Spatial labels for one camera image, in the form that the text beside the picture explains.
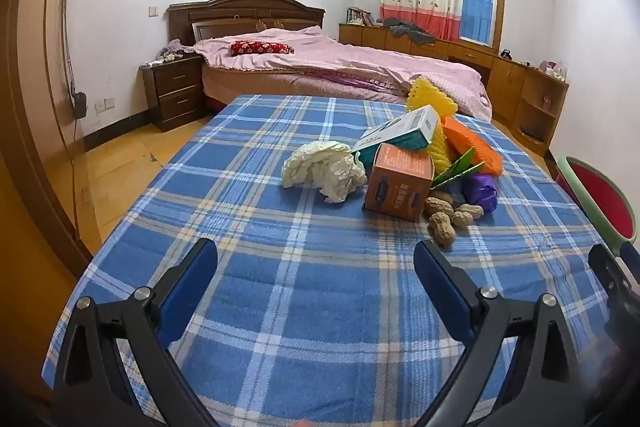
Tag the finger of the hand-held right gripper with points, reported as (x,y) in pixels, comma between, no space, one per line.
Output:
(607,269)

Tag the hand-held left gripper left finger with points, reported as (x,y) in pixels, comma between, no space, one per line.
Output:
(187,292)

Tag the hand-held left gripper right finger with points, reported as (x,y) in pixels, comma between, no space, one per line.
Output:
(442,292)

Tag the peanut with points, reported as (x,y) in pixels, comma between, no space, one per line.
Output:
(442,229)
(462,219)
(472,211)
(439,208)
(442,196)

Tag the red basin with green rim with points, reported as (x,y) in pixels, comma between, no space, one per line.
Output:
(600,197)

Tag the purple plastic bag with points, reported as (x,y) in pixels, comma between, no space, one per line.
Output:
(480,189)

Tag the orange cardboard box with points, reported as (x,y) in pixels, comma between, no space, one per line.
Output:
(395,187)

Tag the green printed packet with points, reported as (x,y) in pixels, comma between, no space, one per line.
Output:
(460,167)

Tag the orange foam net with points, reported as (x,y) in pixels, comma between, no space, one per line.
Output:
(475,147)

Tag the white and teal carton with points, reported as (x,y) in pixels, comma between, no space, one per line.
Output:
(405,127)

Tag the white paper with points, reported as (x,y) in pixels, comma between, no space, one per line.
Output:
(320,167)

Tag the yellow foam net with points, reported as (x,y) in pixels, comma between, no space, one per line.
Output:
(424,93)

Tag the blue plaid blanket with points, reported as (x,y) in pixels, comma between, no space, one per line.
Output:
(300,282)

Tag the dark wooden nightstand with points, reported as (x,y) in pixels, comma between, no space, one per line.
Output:
(175,92)

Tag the white bottles and bag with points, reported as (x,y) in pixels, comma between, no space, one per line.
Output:
(554,69)

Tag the light wooden cabinet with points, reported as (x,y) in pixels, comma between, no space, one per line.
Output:
(505,82)

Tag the black charger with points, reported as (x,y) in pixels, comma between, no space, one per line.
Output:
(80,104)

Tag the pale cloth pile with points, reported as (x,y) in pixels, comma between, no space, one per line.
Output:
(172,52)

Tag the pink quilt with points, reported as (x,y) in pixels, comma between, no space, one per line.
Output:
(350,62)

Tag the red floral pillow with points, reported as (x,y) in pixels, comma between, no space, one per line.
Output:
(260,48)

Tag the grey clothes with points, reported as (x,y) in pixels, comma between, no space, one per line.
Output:
(407,29)

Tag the row of books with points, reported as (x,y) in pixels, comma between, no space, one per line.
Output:
(360,17)

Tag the dark wooden bed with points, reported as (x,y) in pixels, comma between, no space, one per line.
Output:
(240,7)

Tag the white wall socket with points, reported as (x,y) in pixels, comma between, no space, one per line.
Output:
(105,104)

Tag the brown wooden door frame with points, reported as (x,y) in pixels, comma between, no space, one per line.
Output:
(30,107)

